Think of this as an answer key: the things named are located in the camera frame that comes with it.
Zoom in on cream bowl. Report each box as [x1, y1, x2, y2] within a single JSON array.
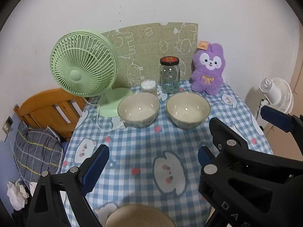
[[118, 92, 160, 128], [166, 92, 211, 130]]

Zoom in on beige cabinet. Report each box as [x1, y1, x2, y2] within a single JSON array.
[[263, 52, 303, 162]]

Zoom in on white crumpled cloth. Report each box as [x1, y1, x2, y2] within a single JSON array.
[[7, 179, 37, 211]]

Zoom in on white standing fan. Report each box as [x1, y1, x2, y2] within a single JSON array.
[[259, 77, 294, 114]]

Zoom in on grey plaid pillow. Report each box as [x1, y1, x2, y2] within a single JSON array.
[[13, 122, 65, 185]]

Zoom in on cream plate with red line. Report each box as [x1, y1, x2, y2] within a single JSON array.
[[105, 204, 176, 227]]

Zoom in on wooden bed headboard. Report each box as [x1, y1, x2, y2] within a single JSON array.
[[13, 88, 86, 141]]

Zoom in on purple plush bunny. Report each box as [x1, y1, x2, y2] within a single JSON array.
[[191, 41, 226, 96]]

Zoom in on blue checkered tablecloth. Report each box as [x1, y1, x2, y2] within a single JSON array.
[[56, 79, 274, 227]]

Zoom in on glass jar with black lid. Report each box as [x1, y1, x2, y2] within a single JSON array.
[[160, 56, 180, 94]]

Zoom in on cotton swab container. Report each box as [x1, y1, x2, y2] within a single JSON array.
[[141, 79, 157, 96]]

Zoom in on green desk fan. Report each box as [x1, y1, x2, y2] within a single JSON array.
[[50, 30, 132, 117]]

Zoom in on beige elephant pattern mat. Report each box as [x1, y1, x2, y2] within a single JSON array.
[[102, 22, 198, 88]]

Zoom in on black fan power cable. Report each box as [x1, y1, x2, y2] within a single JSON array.
[[256, 98, 269, 120]]

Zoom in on wall socket panel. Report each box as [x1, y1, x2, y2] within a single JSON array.
[[2, 116, 13, 135]]

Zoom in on white fan power cable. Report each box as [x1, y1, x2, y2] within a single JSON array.
[[85, 97, 126, 131]]

